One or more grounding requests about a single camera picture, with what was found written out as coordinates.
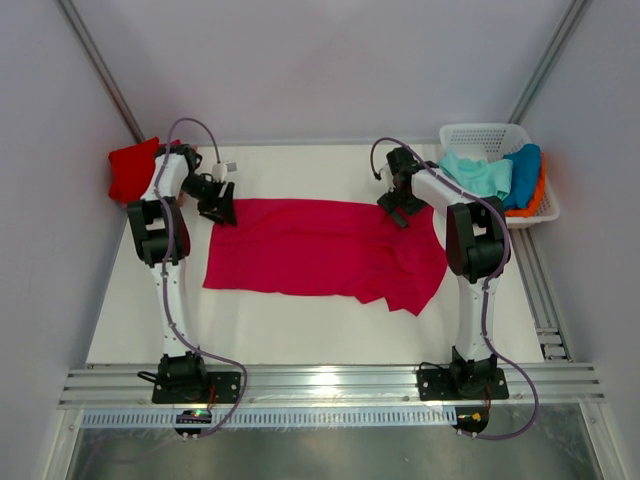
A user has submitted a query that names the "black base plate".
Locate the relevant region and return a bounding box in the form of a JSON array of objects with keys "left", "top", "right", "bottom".
[
  {"left": 151, "top": 371, "right": 243, "bottom": 405},
  {"left": 416, "top": 361, "right": 510, "bottom": 401}
]

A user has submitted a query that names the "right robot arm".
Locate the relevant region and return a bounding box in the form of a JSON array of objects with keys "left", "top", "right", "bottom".
[{"left": 374, "top": 142, "right": 511, "bottom": 401}]

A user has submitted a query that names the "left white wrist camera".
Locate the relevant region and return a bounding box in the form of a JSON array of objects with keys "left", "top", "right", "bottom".
[{"left": 211, "top": 162, "right": 237, "bottom": 183}]

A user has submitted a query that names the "mint green t shirt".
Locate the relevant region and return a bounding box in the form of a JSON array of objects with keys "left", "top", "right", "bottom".
[{"left": 439, "top": 149, "right": 512, "bottom": 200}]

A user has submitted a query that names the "magenta t shirt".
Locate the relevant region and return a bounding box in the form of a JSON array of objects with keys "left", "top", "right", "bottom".
[{"left": 203, "top": 199, "right": 448, "bottom": 316}]

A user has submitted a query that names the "aluminium mounting rail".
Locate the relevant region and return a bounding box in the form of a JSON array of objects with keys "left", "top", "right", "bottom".
[{"left": 58, "top": 362, "right": 606, "bottom": 409}]

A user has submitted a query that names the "orange t shirt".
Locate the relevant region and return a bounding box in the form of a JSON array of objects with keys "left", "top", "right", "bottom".
[{"left": 504, "top": 144, "right": 546, "bottom": 218}]

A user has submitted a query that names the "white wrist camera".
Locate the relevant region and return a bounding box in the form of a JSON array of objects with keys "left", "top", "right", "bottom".
[
  {"left": 374, "top": 162, "right": 395, "bottom": 184},
  {"left": 211, "top": 162, "right": 237, "bottom": 183}
]

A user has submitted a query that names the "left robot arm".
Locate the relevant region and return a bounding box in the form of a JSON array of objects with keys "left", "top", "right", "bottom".
[{"left": 127, "top": 143, "right": 237, "bottom": 404}]

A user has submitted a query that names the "blue t shirt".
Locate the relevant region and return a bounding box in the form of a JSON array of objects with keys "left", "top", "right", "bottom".
[{"left": 503, "top": 143, "right": 542, "bottom": 210}]

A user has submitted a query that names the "right corner frame post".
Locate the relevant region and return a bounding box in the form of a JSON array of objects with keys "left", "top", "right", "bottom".
[{"left": 508, "top": 0, "right": 592, "bottom": 124}]

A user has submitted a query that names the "left controller board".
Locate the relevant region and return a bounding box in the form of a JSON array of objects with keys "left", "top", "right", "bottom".
[{"left": 173, "top": 408, "right": 212, "bottom": 437}]

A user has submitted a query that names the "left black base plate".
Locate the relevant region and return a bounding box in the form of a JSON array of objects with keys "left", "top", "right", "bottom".
[{"left": 151, "top": 371, "right": 243, "bottom": 405}]

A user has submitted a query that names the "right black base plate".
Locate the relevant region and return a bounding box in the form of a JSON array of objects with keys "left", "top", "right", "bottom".
[{"left": 416, "top": 361, "right": 510, "bottom": 401}]

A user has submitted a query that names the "red folded t shirt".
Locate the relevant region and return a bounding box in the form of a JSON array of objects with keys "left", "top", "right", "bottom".
[{"left": 108, "top": 137, "right": 160, "bottom": 204}]

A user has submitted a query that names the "left corner frame post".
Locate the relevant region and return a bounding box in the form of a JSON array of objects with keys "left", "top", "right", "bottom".
[{"left": 54, "top": 0, "right": 146, "bottom": 143}]

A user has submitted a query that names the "slotted grey cable duct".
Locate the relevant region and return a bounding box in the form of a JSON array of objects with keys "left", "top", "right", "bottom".
[{"left": 80, "top": 404, "right": 455, "bottom": 429}]

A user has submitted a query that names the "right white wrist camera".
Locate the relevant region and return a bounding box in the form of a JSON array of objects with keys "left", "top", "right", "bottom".
[{"left": 374, "top": 162, "right": 395, "bottom": 184}]

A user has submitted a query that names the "right controller board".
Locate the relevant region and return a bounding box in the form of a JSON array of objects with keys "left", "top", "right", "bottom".
[{"left": 453, "top": 407, "right": 490, "bottom": 436}]

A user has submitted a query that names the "white plastic basket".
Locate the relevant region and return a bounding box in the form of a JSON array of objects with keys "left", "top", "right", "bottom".
[{"left": 439, "top": 123, "right": 560, "bottom": 228}]

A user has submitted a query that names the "corner frame post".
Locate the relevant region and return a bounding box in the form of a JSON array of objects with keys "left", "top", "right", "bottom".
[
  {"left": 508, "top": 0, "right": 592, "bottom": 124},
  {"left": 54, "top": 0, "right": 146, "bottom": 143}
]

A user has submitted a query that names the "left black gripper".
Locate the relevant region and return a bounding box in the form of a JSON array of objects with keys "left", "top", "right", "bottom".
[{"left": 180, "top": 172, "right": 238, "bottom": 226}]

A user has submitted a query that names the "controller board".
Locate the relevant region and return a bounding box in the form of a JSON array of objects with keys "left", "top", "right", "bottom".
[
  {"left": 173, "top": 408, "right": 212, "bottom": 437},
  {"left": 453, "top": 407, "right": 490, "bottom": 436}
]

